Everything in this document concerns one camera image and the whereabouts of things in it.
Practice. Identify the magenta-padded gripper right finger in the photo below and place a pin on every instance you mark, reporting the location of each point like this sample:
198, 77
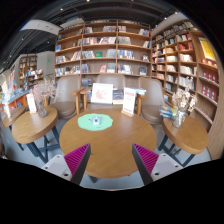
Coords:
148, 160

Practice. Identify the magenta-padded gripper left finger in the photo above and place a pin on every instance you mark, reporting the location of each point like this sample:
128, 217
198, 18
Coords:
75, 160

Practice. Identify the translucent light blue computer mouse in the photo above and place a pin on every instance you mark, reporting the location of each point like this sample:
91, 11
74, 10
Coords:
96, 120

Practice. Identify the green blob-shaped mouse pad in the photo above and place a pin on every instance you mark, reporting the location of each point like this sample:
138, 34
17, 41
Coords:
85, 123

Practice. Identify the wooden side table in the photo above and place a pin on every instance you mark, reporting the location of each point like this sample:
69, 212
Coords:
188, 136
33, 128

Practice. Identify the brown padded wooden armchair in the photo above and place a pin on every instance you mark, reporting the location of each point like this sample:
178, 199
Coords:
65, 106
110, 79
151, 110

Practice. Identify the stack of blue magazines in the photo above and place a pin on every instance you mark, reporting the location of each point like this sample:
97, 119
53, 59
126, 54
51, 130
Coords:
166, 112

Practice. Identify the glass vase with beige flowers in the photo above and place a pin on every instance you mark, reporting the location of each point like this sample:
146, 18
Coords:
178, 118

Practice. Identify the glass vase with pink flowers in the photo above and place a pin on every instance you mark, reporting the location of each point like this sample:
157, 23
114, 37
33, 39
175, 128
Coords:
41, 108

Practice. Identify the white sign with wooden base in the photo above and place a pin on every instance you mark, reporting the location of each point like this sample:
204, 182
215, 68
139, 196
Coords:
129, 100

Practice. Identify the light blue book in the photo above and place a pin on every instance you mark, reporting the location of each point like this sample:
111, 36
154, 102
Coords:
139, 90

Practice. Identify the dark blue book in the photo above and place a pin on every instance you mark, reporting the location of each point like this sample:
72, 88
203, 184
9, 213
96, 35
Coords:
118, 96

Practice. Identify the small white table card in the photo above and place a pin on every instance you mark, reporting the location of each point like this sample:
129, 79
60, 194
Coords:
31, 103

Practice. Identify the white framed floral picture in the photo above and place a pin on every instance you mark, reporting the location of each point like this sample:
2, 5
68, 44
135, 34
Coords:
101, 93

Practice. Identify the small distant bookshelf unit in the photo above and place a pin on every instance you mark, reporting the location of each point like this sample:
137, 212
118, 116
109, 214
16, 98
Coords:
30, 68

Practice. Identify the curved wooden bookshelf unit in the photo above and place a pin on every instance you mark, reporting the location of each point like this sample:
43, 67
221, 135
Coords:
180, 60

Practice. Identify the wide wooden bookshelf unit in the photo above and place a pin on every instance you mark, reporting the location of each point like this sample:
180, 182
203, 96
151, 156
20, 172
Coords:
103, 46

